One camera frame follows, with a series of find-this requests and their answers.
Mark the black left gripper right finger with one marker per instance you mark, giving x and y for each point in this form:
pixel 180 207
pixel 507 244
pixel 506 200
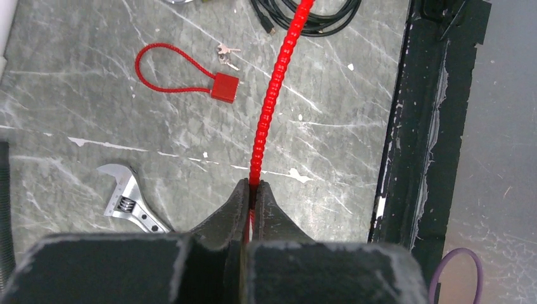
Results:
pixel 282 268

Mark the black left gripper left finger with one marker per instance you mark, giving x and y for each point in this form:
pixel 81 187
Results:
pixel 199 266

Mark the red alligator clip lead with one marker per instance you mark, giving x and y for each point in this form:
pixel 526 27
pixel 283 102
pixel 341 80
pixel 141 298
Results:
pixel 185 75
pixel 267 110

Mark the keys of red lock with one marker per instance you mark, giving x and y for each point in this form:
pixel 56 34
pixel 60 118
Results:
pixel 224 55

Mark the brass padlock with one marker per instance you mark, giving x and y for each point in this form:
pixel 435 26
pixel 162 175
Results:
pixel 185 1

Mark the red handled adjustable wrench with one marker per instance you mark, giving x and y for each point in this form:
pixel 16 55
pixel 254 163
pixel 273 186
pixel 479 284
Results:
pixel 127 201

